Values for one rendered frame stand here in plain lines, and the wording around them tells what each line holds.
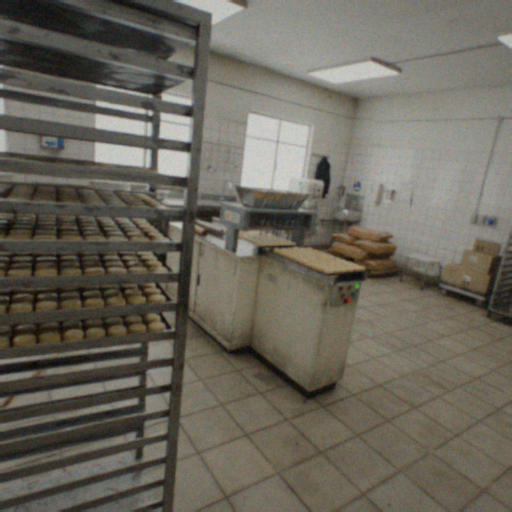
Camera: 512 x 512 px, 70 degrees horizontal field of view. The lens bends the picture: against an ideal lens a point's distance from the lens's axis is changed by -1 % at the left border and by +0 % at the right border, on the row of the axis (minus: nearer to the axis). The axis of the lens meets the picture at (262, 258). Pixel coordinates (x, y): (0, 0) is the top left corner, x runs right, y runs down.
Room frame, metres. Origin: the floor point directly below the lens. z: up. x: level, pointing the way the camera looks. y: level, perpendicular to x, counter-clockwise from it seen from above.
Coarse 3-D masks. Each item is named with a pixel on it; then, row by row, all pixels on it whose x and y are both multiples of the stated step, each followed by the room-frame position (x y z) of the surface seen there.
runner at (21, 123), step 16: (16, 128) 0.81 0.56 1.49; (32, 128) 0.82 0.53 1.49; (48, 128) 0.84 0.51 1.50; (64, 128) 0.85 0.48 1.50; (80, 128) 0.87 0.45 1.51; (96, 128) 0.89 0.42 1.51; (128, 144) 0.92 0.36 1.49; (144, 144) 0.94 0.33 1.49; (160, 144) 0.96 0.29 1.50; (176, 144) 0.98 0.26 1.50
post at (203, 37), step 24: (192, 96) 0.99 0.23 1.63; (192, 120) 0.98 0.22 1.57; (192, 144) 0.97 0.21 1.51; (192, 168) 0.98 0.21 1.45; (192, 192) 0.98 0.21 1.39; (192, 216) 0.98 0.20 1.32; (192, 240) 0.99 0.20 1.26; (168, 432) 0.99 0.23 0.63; (168, 456) 0.97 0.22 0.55; (168, 480) 0.98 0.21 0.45; (168, 504) 0.98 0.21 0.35
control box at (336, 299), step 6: (342, 282) 2.23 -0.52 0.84; (348, 282) 2.25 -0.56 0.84; (354, 282) 2.27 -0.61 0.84; (360, 282) 2.30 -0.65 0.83; (336, 288) 2.16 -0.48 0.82; (342, 288) 2.19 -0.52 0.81; (354, 288) 2.27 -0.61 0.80; (336, 294) 2.16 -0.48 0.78; (348, 294) 2.24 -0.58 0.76; (336, 300) 2.17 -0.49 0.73; (342, 300) 2.21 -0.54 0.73; (354, 300) 2.28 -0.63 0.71
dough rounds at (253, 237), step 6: (240, 234) 2.98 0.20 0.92; (246, 234) 3.05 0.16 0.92; (252, 234) 3.03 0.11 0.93; (258, 234) 3.07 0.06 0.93; (264, 234) 3.10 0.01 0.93; (270, 234) 3.14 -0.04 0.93; (246, 240) 2.83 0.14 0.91; (252, 240) 2.80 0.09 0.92; (258, 240) 2.83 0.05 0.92; (264, 240) 2.86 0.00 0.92; (270, 240) 2.90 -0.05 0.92; (276, 240) 2.93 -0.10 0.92; (282, 240) 2.97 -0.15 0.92
